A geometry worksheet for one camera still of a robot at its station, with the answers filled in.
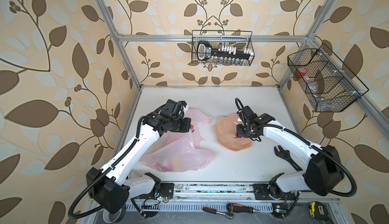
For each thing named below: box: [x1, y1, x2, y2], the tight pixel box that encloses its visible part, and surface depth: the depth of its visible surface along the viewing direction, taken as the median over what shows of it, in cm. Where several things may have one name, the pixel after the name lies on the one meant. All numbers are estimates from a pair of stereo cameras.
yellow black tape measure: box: [308, 201, 330, 221], surface depth 68 cm
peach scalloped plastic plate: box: [213, 113, 253, 152], surface depth 93 cm
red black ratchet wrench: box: [202, 206, 235, 220], surface depth 69 cm
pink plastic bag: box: [140, 109, 216, 173], surface depth 77 cm
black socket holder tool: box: [197, 40, 255, 62], surface depth 84 cm
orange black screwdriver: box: [226, 203, 261, 214], surface depth 69 cm
